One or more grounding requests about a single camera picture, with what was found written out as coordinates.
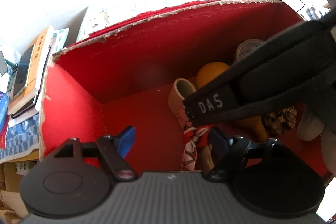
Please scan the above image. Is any white packing tape roll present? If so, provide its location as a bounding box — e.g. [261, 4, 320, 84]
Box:
[235, 39, 265, 62]

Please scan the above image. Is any person right hand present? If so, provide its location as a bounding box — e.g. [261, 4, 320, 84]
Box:
[297, 109, 335, 175]

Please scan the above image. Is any blue pencil case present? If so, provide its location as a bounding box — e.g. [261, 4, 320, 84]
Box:
[0, 94, 9, 131]

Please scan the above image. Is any blue patterned cloth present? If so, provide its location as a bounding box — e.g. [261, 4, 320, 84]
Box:
[1, 113, 39, 163]

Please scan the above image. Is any yellow book stack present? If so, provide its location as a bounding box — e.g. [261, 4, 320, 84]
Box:
[7, 26, 54, 115]

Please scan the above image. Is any brown pine cone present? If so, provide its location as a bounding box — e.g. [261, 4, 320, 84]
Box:
[261, 106, 298, 136]

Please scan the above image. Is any tablet with dark screen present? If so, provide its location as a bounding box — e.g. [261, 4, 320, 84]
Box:
[12, 45, 34, 99]

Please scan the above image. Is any pink bunny plush toy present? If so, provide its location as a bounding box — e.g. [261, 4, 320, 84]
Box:
[299, 7, 331, 21]

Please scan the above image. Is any large red cardboard box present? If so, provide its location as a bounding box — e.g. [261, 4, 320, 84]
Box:
[38, 0, 332, 183]

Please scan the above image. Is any orange wooden gourd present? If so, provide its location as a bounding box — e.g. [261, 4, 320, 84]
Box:
[195, 61, 268, 142]

